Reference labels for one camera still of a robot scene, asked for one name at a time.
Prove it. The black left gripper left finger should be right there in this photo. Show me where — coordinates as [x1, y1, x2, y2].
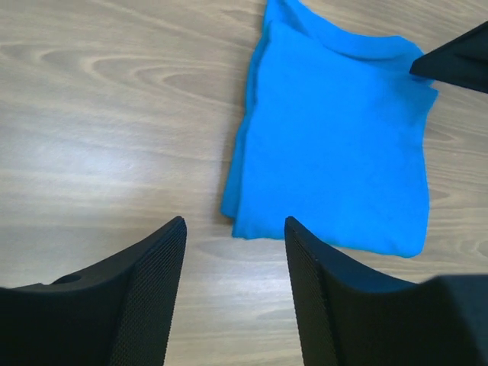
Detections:
[1, 217, 187, 365]

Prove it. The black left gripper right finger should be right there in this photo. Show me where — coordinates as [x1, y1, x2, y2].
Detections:
[284, 217, 487, 365]

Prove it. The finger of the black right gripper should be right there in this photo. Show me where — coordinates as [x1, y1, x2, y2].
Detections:
[409, 22, 488, 94]

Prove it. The blue t shirt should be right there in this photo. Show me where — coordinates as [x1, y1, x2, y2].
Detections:
[221, 1, 438, 258]

